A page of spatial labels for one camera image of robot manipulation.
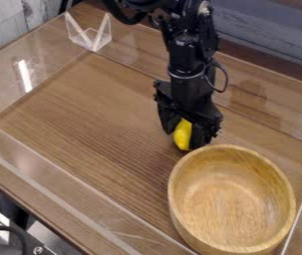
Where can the clear acrylic tray enclosure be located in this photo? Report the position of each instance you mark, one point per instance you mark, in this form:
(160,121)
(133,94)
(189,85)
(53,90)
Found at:
(85,156)

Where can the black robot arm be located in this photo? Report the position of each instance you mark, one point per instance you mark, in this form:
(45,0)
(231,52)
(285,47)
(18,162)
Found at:
(186,24)

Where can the yellow lemon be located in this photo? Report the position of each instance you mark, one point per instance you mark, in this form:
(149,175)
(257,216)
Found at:
(182,134)

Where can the brown wooden bowl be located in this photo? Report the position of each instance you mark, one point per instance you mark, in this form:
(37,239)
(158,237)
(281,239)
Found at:
(232,201)

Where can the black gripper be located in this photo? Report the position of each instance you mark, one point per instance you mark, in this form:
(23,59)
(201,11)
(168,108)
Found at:
(185,98)

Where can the black table frame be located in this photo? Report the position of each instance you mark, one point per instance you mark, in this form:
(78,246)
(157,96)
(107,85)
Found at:
(26,220)

